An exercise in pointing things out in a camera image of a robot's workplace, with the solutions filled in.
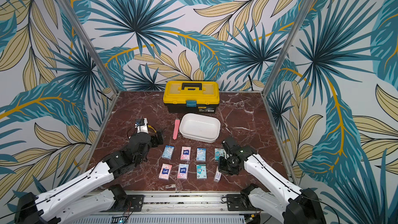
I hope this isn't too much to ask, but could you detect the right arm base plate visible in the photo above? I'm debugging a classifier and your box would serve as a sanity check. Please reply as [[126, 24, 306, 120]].
[[223, 194, 262, 212]]

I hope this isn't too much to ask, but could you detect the aluminium frame post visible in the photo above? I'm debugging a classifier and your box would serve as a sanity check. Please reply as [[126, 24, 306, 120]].
[[262, 0, 314, 99], [56, 0, 119, 94]]

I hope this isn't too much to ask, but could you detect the pink utility knife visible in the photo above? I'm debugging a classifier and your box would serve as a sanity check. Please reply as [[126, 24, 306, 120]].
[[173, 118, 180, 140]]

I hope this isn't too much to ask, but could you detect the blue white tissue pack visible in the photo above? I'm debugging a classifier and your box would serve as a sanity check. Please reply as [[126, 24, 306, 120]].
[[196, 148, 206, 162]]

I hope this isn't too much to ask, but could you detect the yellow black toolbox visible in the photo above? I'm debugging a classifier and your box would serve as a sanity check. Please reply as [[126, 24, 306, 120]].
[[163, 81, 220, 114]]

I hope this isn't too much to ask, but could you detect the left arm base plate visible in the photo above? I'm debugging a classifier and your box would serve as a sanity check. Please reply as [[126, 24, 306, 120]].
[[103, 195, 145, 212]]

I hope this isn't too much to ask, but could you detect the white plastic storage box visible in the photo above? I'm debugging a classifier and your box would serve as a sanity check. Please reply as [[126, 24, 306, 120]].
[[179, 113, 221, 144]]

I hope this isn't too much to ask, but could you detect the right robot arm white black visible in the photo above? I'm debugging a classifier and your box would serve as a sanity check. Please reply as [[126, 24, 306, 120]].
[[218, 137, 326, 224]]

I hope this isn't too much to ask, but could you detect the left aluminium frame post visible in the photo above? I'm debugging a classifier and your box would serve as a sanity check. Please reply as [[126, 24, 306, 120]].
[[56, 0, 119, 94]]

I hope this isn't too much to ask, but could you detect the pink tempo tissue pack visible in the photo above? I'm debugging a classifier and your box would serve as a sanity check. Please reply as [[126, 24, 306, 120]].
[[214, 167, 222, 183], [180, 146, 191, 161], [159, 164, 172, 180], [177, 164, 189, 180]]

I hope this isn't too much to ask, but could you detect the teal green tissue pack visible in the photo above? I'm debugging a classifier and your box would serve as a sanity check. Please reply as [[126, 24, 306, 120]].
[[197, 164, 207, 179]]

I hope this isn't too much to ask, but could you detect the right aluminium frame post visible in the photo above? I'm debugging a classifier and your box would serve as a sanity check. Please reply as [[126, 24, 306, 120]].
[[262, 0, 314, 99]]

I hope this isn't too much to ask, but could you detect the aluminium front rail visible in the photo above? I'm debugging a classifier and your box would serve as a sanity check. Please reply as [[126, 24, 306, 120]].
[[46, 191, 318, 224]]

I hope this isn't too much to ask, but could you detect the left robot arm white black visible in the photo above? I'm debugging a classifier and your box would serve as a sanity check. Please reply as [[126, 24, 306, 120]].
[[14, 130, 164, 224]]

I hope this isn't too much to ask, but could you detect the light blue cartoon tissue pack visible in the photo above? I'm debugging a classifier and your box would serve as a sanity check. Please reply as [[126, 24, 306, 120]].
[[161, 145, 175, 160]]

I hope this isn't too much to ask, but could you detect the teal cartoon tissue pack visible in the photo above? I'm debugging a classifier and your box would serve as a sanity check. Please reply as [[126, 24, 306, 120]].
[[214, 148, 226, 162]]

